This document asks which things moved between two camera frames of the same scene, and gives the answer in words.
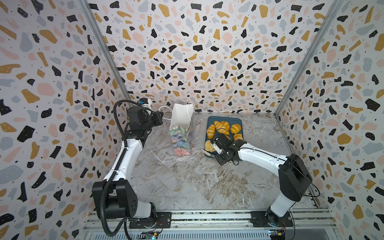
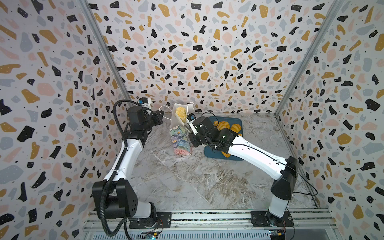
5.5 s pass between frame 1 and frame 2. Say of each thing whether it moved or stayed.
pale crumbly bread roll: moved
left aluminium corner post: stayed
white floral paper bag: stayed
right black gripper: moved
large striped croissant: stayed
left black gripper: stayed
